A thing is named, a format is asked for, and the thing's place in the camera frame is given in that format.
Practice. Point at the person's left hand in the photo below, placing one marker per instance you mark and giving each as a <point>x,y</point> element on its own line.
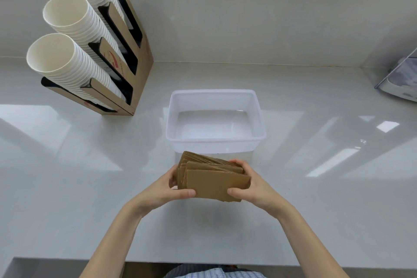
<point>161,189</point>

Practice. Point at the person's right hand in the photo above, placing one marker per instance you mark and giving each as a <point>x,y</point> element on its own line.
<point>260,189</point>

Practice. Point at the person's right thumb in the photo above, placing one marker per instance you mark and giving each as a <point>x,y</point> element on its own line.
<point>237,193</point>

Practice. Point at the person's left thumb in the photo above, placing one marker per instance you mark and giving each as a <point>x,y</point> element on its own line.
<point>182,193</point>

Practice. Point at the stack of brown cardboard sleeves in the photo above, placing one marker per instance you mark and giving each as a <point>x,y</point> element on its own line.
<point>213,180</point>

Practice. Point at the person's right forearm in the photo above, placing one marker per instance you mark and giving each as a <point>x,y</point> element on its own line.
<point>303,242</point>

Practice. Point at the person's left forearm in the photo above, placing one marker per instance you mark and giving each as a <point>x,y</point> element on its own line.
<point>114,238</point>

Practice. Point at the white plastic container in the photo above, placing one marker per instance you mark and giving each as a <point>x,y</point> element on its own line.
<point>215,124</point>

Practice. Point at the person's striped shirt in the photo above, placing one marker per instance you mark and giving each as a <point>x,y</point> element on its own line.
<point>215,271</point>

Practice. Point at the brown cup holder rack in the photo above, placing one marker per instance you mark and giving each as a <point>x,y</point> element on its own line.
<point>138,69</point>

